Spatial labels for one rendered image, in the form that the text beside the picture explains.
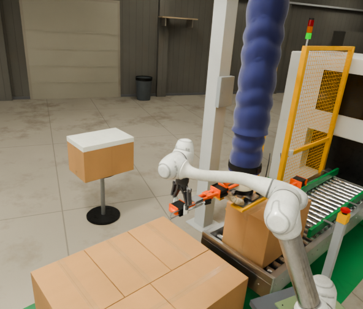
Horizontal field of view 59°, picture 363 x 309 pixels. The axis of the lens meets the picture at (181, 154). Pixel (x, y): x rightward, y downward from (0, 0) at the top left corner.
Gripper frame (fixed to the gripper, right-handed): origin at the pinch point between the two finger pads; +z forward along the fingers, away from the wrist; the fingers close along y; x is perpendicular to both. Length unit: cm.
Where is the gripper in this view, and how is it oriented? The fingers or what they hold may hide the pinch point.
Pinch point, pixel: (180, 207)
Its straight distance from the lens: 187.6
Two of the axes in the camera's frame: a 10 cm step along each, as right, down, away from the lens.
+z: -0.6, 9.2, 3.8
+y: -6.7, -3.2, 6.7
